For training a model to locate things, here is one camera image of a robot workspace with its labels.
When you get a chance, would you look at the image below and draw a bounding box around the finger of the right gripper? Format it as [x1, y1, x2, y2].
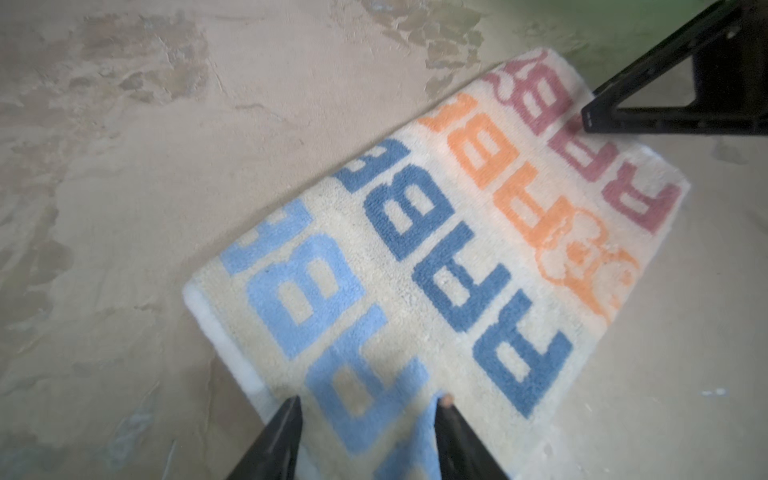
[581, 1, 767, 135]

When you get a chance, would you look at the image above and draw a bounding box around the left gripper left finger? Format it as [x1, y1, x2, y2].
[226, 396, 303, 480]

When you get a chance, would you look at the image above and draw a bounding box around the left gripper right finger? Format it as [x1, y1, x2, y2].
[434, 394, 508, 480]

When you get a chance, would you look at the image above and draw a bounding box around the white printed rabbit towel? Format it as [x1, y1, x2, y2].
[183, 48, 690, 479]

